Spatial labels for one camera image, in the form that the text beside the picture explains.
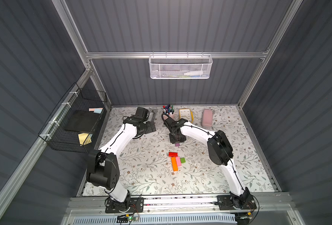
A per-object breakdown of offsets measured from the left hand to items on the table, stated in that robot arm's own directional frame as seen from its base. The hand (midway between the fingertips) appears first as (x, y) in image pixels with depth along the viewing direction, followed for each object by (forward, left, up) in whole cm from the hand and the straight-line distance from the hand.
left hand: (149, 129), depth 88 cm
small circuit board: (-45, +10, -14) cm, 48 cm away
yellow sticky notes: (-19, +25, +19) cm, 37 cm away
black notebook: (-3, +35, +13) cm, 38 cm away
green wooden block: (-15, -21, -14) cm, 29 cm away
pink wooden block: (-15, -18, -14) cm, 27 cm away
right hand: (-2, -16, -12) cm, 20 cm away
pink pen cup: (+15, -14, -4) cm, 21 cm away
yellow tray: (+24, -27, -12) cm, 38 cm away
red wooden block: (-10, -15, -14) cm, 23 cm away
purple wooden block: (-3, -18, -13) cm, 22 cm away
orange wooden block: (-18, -16, -14) cm, 27 cm away
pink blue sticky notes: (+6, +31, +11) cm, 34 cm away
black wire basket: (-16, +40, +20) cm, 47 cm away
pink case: (+17, -42, -11) cm, 47 cm away
